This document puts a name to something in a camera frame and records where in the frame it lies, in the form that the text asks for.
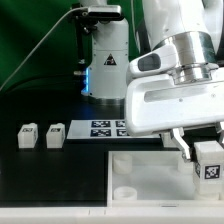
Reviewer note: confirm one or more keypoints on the white front rail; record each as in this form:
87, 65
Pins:
151, 215

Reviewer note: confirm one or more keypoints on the grey camera on stand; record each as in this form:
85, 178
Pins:
105, 10

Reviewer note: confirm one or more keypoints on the white square tabletop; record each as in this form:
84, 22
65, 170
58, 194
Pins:
152, 179

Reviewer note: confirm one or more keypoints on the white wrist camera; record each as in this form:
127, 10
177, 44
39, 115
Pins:
156, 62

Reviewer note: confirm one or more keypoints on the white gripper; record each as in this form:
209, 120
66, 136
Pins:
154, 104

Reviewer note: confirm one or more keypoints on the marker sheet with tags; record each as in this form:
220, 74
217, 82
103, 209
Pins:
97, 129

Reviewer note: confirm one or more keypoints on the black camera stand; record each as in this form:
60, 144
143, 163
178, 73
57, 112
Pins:
79, 17

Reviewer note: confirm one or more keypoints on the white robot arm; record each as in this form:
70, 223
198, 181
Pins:
176, 82

